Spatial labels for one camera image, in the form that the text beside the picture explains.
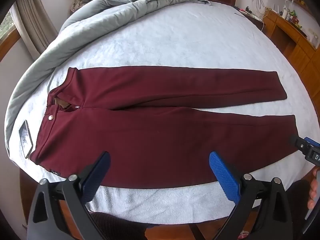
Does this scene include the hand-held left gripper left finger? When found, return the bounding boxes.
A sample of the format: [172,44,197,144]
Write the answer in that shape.
[26,151,111,240]

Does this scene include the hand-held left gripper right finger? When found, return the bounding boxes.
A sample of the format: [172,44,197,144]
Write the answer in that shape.
[209,151,293,240]

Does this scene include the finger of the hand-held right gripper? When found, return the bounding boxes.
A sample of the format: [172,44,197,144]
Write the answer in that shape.
[289,134,313,153]

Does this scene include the maroon pants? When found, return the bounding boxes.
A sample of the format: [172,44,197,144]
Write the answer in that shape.
[29,66,309,188]

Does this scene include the person's right hand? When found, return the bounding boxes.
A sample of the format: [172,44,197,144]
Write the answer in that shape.
[308,171,320,210]

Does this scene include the person's dark knit clothing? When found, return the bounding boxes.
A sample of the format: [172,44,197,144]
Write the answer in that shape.
[86,211,152,240]

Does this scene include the smartphone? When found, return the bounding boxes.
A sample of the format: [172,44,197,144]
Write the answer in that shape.
[19,120,34,158]

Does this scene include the wooden desk cabinet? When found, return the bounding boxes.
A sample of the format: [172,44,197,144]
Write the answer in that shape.
[262,10,320,105]

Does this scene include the white bed sheet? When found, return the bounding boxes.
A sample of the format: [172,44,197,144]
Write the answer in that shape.
[5,0,314,227]

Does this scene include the wooden framed window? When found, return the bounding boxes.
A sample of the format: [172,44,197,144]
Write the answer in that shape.
[0,9,22,64]

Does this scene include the grey duvet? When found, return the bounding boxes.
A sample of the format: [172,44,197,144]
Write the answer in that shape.
[4,0,208,153]

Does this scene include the beige curtain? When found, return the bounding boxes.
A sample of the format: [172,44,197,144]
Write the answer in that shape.
[16,0,55,60]

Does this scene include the patterned pillow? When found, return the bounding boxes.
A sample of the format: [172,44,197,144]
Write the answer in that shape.
[72,0,107,12]

